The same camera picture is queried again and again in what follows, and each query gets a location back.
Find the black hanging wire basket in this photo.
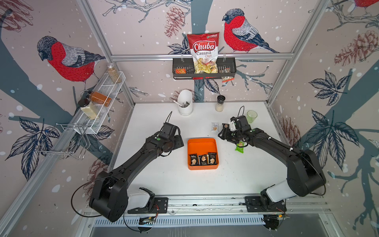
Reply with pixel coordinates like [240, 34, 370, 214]
[172, 58, 236, 80]

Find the metal wire rack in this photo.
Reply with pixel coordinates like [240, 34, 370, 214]
[35, 123, 91, 161]

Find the white utensil holder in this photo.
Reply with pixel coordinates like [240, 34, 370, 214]
[171, 89, 193, 116]

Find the white wire wall shelf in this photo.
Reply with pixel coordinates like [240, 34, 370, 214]
[70, 71, 126, 134]

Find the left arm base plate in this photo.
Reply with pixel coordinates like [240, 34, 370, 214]
[127, 197, 168, 214]

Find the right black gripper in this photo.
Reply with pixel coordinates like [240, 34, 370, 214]
[216, 128, 242, 143]

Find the red Chuba chips bag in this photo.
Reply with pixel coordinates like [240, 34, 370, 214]
[187, 33, 219, 74]

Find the orange sauce bottle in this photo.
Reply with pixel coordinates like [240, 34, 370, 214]
[86, 91, 112, 107]

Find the orange storage box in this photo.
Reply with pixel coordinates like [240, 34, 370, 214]
[187, 138, 219, 170]

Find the pale yellow block jar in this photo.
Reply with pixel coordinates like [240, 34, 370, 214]
[81, 101, 99, 120]

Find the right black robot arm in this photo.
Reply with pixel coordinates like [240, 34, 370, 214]
[218, 124, 326, 210]

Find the green translucent cup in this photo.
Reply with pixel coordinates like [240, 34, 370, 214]
[246, 110, 258, 124]

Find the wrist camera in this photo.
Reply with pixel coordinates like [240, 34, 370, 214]
[159, 122, 181, 139]
[229, 115, 251, 132]

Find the white drycake cookie packet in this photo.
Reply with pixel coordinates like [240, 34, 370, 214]
[211, 122, 219, 133]

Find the glass spice jar black lid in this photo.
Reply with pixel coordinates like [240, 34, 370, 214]
[215, 95, 226, 112]

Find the green cookie packet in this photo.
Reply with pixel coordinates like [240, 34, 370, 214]
[235, 141, 245, 154]

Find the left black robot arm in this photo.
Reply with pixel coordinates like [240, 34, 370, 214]
[89, 135, 184, 222]

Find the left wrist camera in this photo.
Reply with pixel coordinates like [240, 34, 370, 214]
[159, 122, 181, 139]

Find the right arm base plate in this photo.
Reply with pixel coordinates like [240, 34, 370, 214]
[243, 196, 287, 212]

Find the grain filled glass jar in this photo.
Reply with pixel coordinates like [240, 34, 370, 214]
[107, 63, 122, 84]

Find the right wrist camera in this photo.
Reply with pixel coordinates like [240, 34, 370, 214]
[229, 115, 251, 132]

